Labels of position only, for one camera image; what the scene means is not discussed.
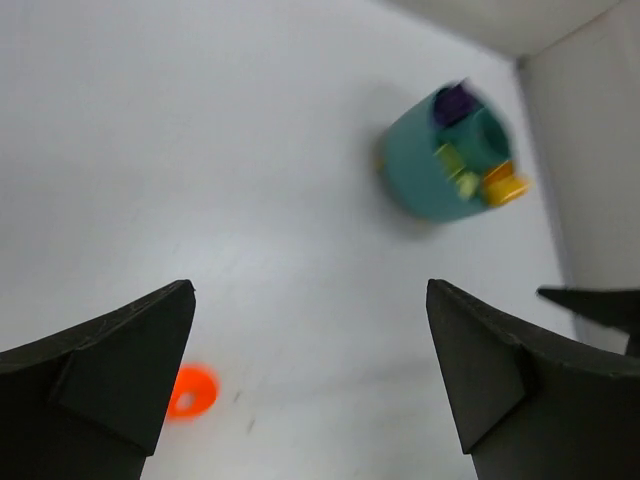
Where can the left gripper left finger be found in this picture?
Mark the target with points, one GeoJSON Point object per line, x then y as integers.
{"type": "Point", "coordinates": [89, 402]}

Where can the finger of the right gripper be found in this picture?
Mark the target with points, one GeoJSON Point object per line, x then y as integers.
{"type": "Point", "coordinates": [614, 309]}

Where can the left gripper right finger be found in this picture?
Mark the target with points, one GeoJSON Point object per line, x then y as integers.
{"type": "Point", "coordinates": [529, 403]}

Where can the orange lego dish piece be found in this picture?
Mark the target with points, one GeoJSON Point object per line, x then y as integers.
{"type": "Point", "coordinates": [195, 391]}

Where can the yellow orange lego brick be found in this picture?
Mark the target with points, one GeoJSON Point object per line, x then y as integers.
{"type": "Point", "coordinates": [504, 184]}

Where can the green square lego brick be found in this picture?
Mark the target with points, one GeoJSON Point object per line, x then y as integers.
{"type": "Point", "coordinates": [452, 163]}

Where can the dark purple lego brick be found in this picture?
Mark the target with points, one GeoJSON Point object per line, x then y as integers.
{"type": "Point", "coordinates": [452, 104]}

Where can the teal divided round container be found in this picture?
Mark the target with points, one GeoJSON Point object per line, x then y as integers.
{"type": "Point", "coordinates": [415, 177]}

